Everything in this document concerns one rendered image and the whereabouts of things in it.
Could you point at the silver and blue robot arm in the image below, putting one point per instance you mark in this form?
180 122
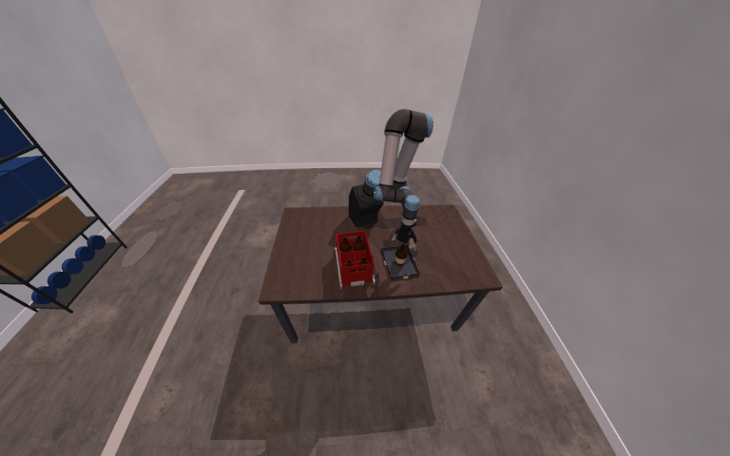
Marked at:
380 185

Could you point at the red crate with dividers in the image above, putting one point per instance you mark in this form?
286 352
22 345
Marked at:
355 257

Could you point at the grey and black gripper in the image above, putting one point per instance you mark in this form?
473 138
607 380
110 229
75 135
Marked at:
404 235

